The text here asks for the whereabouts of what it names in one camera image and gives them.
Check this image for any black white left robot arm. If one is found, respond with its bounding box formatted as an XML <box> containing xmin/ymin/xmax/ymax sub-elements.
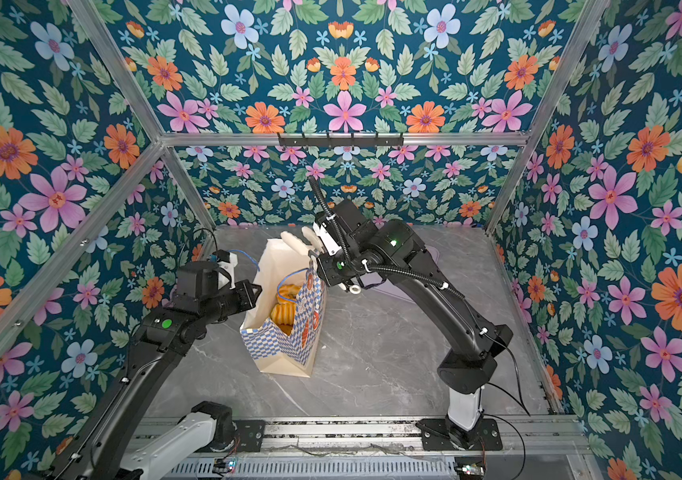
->
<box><xmin>39</xmin><ymin>250</ymin><xmax>261</xmax><ymax>479</ymax></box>

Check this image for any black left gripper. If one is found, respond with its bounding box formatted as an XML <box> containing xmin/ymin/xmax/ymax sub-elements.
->
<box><xmin>199</xmin><ymin>276</ymin><xmax>266</xmax><ymax>326</ymax></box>

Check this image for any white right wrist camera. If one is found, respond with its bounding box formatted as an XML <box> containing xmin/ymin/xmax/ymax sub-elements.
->
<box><xmin>312</xmin><ymin>223</ymin><xmax>342</xmax><ymax>256</ymax></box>

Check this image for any blue checkered paper bag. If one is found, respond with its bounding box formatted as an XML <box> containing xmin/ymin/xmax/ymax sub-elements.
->
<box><xmin>239</xmin><ymin>239</ymin><xmax>326</xmax><ymax>378</ymax></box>

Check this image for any aluminium frame profile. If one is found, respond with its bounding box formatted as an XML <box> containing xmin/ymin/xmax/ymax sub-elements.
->
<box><xmin>0</xmin><ymin>0</ymin><xmax>609</xmax><ymax>415</ymax></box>

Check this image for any black hook rail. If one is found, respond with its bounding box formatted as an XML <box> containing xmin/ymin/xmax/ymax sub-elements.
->
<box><xmin>277</xmin><ymin>133</ymin><xmax>405</xmax><ymax>148</ymax></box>

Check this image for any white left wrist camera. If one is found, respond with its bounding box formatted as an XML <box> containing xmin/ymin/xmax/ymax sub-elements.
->
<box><xmin>212</xmin><ymin>250</ymin><xmax>238</xmax><ymax>289</ymax></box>

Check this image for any long ridged baguette bread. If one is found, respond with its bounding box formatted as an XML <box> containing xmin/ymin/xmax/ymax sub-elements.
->
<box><xmin>270</xmin><ymin>301</ymin><xmax>296</xmax><ymax>335</ymax></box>

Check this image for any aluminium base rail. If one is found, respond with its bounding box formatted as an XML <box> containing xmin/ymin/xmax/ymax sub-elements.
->
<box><xmin>91</xmin><ymin>415</ymin><xmax>594</xmax><ymax>480</ymax></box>

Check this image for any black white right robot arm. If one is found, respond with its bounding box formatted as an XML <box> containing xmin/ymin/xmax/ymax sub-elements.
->
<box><xmin>308</xmin><ymin>178</ymin><xmax>513</xmax><ymax>449</ymax></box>

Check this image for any golden glazed bread loaf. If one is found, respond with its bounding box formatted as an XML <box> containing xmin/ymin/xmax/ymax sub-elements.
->
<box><xmin>276</xmin><ymin>284</ymin><xmax>301</xmax><ymax>304</ymax></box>

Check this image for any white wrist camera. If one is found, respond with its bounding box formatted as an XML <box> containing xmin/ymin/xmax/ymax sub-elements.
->
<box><xmin>312</xmin><ymin>223</ymin><xmax>342</xmax><ymax>256</ymax></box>
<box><xmin>212</xmin><ymin>250</ymin><xmax>238</xmax><ymax>289</ymax></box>

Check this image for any lilac plastic tray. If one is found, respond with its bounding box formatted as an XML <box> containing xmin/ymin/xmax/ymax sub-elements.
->
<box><xmin>370</xmin><ymin>239</ymin><xmax>449</xmax><ymax>306</ymax></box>

